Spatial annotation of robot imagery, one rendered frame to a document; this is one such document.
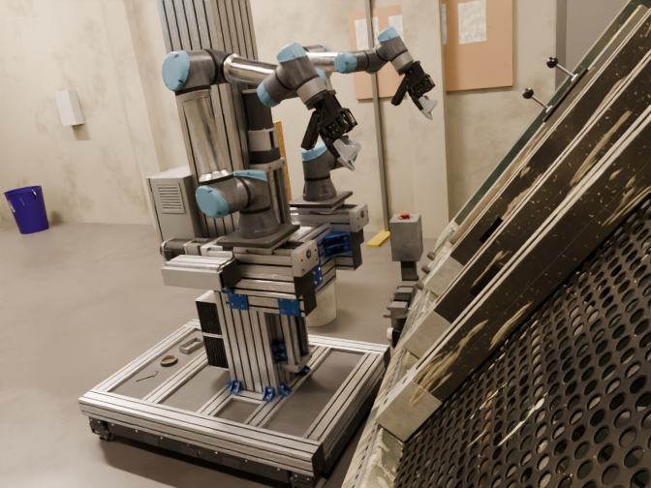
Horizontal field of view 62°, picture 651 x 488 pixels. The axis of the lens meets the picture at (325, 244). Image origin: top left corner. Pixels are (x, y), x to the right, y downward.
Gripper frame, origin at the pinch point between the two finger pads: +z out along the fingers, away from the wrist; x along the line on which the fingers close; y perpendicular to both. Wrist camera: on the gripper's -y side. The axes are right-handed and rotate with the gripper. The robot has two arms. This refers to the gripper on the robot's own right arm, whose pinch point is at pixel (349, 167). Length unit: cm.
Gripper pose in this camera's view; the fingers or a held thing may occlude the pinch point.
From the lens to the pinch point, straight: 148.2
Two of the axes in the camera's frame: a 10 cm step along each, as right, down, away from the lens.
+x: 4.4, -3.3, 8.3
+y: 7.3, -4.0, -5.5
